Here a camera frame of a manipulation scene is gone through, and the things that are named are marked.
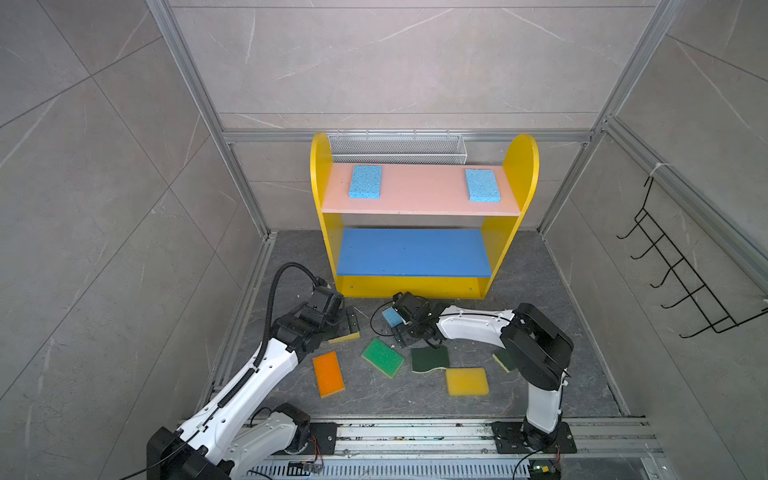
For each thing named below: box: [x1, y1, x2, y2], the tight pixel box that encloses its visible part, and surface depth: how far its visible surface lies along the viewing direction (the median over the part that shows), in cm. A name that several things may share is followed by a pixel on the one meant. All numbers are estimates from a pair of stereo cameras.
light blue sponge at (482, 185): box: [465, 169, 501, 203], surface depth 76 cm
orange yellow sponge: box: [312, 351, 345, 398], surface depth 85 cm
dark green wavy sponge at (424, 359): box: [411, 346, 449, 372], surface depth 87 cm
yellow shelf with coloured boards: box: [310, 132, 540, 300], surface depth 78 cm
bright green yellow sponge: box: [361, 338, 405, 379], surface depth 87 cm
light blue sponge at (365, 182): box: [348, 165, 382, 199], surface depth 76 cm
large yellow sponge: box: [445, 368, 489, 396], surface depth 83 cm
